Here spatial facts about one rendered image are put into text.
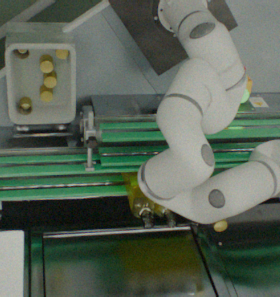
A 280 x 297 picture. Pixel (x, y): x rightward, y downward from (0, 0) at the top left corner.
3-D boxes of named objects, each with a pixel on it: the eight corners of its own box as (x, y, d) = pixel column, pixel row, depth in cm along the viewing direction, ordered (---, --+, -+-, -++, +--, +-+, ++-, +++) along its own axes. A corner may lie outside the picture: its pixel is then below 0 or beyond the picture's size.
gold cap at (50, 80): (42, 69, 142) (43, 76, 138) (56, 69, 142) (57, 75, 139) (43, 81, 144) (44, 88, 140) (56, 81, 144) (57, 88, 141)
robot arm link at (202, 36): (207, -1, 118) (229, 24, 105) (228, 47, 126) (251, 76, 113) (168, 20, 120) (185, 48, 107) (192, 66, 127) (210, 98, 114)
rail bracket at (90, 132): (81, 154, 144) (85, 181, 134) (82, 98, 136) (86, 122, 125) (92, 154, 145) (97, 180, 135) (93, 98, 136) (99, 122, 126)
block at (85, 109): (79, 134, 149) (81, 148, 143) (79, 105, 144) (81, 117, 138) (91, 134, 150) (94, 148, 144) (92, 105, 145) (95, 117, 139)
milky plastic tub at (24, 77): (10, 109, 148) (9, 124, 141) (5, 32, 136) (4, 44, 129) (73, 108, 151) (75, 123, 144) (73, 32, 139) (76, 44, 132)
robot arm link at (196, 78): (194, 90, 96) (226, 152, 105) (230, 16, 111) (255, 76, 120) (151, 97, 102) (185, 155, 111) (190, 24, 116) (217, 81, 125)
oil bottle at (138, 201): (121, 173, 151) (133, 222, 133) (122, 156, 148) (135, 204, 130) (140, 172, 152) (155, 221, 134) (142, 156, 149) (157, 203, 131)
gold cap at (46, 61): (38, 54, 139) (39, 60, 136) (52, 54, 140) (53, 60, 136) (39, 66, 141) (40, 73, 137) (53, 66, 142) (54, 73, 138)
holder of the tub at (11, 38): (12, 124, 151) (11, 139, 145) (6, 32, 137) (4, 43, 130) (72, 123, 154) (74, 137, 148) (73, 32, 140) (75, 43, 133)
